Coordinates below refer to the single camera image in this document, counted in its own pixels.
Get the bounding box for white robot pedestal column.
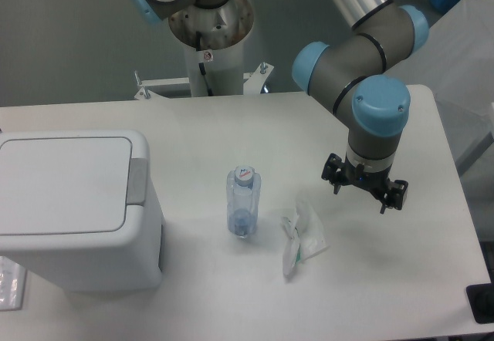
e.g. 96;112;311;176
168;0;254;96

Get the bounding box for white cloth covered box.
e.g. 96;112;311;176
428;0;493;175

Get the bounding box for clear plastic sheet under bin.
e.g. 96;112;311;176
0;256;27;312

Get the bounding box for clear plastic water bottle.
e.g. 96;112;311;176
226;165;262;238

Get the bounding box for black device at table edge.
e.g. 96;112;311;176
466;283;493;324

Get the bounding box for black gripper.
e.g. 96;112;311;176
321;153;408;214

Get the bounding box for white push-lid trash can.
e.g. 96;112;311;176
1;130;164;292

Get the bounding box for crumpled white plastic wrapper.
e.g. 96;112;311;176
281;191;329;279

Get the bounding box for white pedestal base bracket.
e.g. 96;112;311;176
134;62;275;100

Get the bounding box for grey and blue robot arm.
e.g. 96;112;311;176
133;0;428;210

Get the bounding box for black cable on pedestal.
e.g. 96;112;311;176
195;31;214;97

